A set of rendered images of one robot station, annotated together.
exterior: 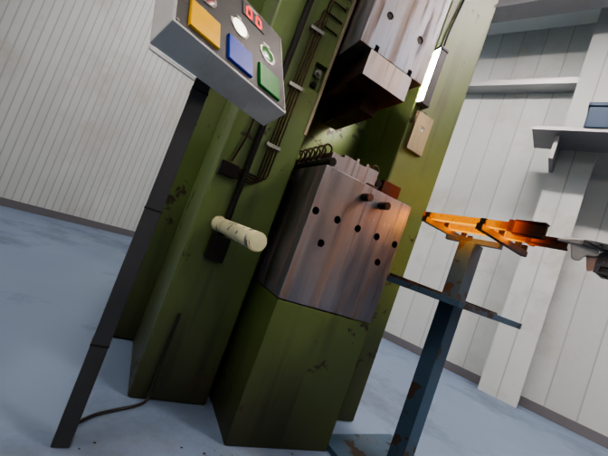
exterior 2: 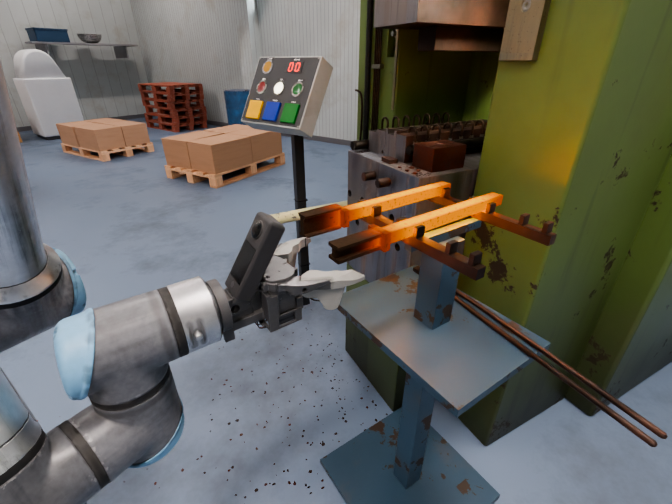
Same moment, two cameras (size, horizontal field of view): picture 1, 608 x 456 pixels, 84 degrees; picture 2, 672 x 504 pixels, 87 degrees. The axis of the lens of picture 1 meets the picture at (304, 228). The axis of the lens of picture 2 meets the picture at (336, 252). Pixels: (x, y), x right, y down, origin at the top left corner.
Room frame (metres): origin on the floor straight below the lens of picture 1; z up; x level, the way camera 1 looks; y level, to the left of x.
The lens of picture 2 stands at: (0.95, -1.24, 1.18)
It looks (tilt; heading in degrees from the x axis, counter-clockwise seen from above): 28 degrees down; 88
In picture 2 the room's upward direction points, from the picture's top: straight up
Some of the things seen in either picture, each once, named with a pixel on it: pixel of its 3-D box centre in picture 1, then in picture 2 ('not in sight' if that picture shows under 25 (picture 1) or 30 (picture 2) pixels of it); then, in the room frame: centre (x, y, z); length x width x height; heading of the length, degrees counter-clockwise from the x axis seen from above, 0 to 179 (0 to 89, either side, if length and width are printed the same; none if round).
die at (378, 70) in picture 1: (355, 91); (453, 9); (1.34, -0.01, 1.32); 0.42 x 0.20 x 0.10; 25
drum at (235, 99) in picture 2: not in sight; (242, 113); (-0.40, 5.34, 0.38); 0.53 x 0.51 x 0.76; 141
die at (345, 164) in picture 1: (325, 173); (437, 136); (1.34, -0.01, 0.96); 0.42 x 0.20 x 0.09; 25
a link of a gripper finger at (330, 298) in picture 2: (590, 261); (332, 292); (0.96, -0.82, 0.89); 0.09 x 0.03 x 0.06; 177
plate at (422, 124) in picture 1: (418, 134); (526, 16); (1.41, -0.32, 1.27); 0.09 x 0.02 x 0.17; 115
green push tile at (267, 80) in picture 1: (267, 82); (290, 113); (0.84, 0.21, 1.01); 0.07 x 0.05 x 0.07; 140
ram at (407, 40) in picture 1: (383, 42); not in sight; (1.36, -0.04, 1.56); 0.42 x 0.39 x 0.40; 25
